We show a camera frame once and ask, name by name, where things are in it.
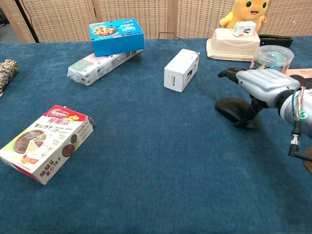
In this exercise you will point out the black tripod stand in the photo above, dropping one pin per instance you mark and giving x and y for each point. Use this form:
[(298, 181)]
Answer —
[(25, 22)]

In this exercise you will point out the white rectangular carton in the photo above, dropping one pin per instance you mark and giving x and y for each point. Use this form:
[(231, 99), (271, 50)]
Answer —
[(179, 70)]

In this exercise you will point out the beige lidded food container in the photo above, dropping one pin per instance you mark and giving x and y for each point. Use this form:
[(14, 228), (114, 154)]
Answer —
[(231, 47)]

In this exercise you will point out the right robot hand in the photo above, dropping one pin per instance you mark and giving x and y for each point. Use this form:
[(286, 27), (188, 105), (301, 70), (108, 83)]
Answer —
[(265, 85)]

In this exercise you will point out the clear jar of binder clips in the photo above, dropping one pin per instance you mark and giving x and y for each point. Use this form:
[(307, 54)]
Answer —
[(273, 57)]

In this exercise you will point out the yellow plush toy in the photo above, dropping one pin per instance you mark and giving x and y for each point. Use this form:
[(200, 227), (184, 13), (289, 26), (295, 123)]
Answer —
[(243, 12)]

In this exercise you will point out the red white biscuit box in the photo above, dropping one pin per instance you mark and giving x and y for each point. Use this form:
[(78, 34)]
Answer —
[(46, 146)]

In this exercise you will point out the cartoon girl mouse pad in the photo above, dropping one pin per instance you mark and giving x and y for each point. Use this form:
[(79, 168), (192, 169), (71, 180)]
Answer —
[(302, 72)]

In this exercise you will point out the black stapler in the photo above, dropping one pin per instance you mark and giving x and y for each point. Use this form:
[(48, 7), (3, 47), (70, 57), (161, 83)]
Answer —
[(275, 41)]

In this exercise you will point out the small white cube box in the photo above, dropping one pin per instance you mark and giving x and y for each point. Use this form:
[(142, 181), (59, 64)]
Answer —
[(243, 29)]

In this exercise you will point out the plastic-wrapped white tissue pack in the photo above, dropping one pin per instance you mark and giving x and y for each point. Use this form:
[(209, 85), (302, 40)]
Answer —
[(97, 69)]

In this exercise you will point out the black computer mouse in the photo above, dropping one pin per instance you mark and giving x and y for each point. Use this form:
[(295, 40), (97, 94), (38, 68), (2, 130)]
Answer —
[(229, 107)]

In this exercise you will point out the woven folding screen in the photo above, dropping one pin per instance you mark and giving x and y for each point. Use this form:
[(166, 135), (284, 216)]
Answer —
[(61, 19)]

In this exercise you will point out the blue table cloth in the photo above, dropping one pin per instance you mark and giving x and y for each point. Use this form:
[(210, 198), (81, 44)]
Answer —
[(146, 170)]

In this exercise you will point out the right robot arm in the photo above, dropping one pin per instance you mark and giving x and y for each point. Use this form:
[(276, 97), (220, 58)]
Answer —
[(302, 109)]

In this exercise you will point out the blue cookie box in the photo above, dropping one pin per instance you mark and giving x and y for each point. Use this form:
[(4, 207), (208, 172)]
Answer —
[(117, 41)]

